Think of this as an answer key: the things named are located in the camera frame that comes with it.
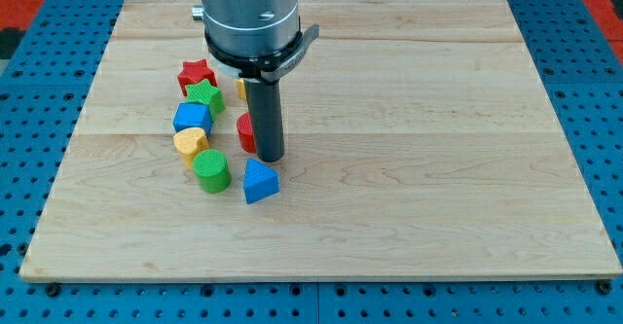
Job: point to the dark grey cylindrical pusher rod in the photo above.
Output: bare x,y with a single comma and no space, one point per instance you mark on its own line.
264,108

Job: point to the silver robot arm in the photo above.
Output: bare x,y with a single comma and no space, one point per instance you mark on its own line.
255,36

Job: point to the blue cube block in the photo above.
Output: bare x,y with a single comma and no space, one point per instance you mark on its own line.
192,115

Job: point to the blue triangle block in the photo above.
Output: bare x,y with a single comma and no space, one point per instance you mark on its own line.
260,181

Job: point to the yellow block behind rod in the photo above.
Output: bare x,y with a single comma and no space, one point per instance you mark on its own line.
241,89

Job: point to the black clamp with grey lever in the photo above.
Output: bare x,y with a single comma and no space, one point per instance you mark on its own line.
272,67

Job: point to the red cylinder block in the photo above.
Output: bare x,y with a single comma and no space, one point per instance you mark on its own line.
245,133

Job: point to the green star block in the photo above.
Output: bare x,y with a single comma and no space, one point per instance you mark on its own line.
204,93

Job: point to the red star block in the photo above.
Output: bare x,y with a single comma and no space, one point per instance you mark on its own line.
194,72

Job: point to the yellow heart block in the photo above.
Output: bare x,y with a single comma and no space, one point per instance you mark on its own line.
189,142

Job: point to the green cylinder block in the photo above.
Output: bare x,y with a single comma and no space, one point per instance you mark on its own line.
212,171

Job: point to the light wooden board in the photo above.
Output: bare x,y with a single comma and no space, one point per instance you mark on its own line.
421,145

